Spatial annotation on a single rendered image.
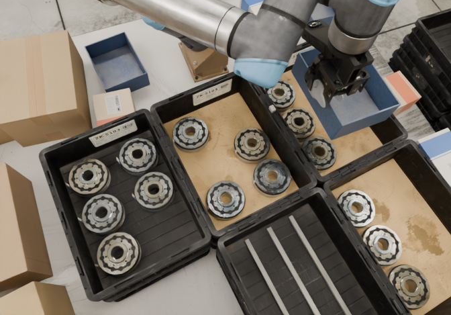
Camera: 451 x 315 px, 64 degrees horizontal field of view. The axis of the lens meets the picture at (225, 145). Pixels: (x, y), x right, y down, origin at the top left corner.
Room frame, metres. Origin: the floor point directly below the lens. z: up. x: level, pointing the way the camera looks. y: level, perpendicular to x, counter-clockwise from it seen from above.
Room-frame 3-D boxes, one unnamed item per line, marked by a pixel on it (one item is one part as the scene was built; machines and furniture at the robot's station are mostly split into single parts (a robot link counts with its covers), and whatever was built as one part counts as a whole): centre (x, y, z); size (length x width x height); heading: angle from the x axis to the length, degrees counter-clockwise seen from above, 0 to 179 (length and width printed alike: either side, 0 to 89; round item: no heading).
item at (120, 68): (0.73, 0.41, 0.73); 0.20 x 0.15 x 0.07; 35
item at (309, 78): (0.44, -0.16, 1.20); 0.05 x 0.02 x 0.09; 117
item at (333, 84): (0.42, -0.19, 1.26); 0.09 x 0.08 x 0.12; 27
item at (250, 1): (1.03, -0.09, 0.74); 0.20 x 0.12 x 0.09; 33
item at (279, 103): (0.61, -0.14, 0.86); 0.10 x 0.10 x 0.01
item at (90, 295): (0.23, 0.24, 0.92); 0.40 x 0.30 x 0.02; 34
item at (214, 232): (0.39, -0.01, 0.92); 0.40 x 0.30 x 0.02; 34
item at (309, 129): (0.52, -0.21, 0.86); 0.10 x 0.10 x 0.01
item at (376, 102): (0.49, -0.25, 1.10); 0.20 x 0.15 x 0.07; 29
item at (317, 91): (0.42, -0.18, 1.16); 0.06 x 0.03 x 0.09; 27
